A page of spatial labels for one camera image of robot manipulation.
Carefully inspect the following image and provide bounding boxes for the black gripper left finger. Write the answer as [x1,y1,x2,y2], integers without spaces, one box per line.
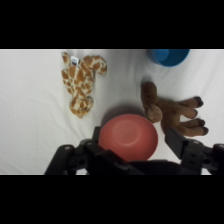
[44,125,145,176]

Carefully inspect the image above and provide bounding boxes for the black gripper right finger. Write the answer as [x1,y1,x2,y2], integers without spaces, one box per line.
[165,127,224,176]

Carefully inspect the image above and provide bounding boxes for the blue plastic cup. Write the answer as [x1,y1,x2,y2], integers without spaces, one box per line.
[148,49,191,68]

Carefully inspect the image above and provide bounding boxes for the pink plastic bowl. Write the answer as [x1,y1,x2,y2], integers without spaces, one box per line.
[98,113,159,163]

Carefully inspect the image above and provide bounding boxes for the brown moose plush toy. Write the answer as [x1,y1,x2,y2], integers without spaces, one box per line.
[140,81,210,137]

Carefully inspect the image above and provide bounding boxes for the spotted giraffe plush toy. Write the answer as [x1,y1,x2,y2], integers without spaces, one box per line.
[60,51,109,119]

